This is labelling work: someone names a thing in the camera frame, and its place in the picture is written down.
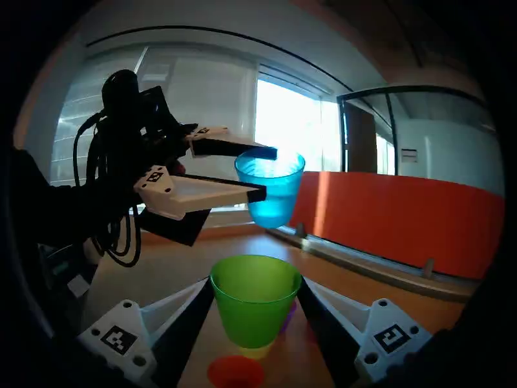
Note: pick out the blue plastic cup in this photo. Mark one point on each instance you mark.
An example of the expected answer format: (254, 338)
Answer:
(270, 194)

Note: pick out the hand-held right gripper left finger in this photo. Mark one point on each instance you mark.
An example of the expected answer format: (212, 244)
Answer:
(133, 323)

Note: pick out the red desk screen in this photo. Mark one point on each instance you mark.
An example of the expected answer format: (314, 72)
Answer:
(404, 218)

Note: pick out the green plastic cup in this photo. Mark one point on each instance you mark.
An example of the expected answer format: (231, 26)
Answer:
(254, 307)

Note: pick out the purple plastic cup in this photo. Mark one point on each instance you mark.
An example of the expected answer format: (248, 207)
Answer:
(288, 319)

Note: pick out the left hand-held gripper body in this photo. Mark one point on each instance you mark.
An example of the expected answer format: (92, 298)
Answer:
(121, 133)

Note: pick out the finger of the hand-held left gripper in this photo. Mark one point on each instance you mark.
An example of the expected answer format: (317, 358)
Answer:
(169, 198)
(218, 139)

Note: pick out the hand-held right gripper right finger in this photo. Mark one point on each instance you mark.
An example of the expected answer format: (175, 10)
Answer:
(377, 323)

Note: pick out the orange plastic cup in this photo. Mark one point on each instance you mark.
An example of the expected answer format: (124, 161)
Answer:
(236, 374)

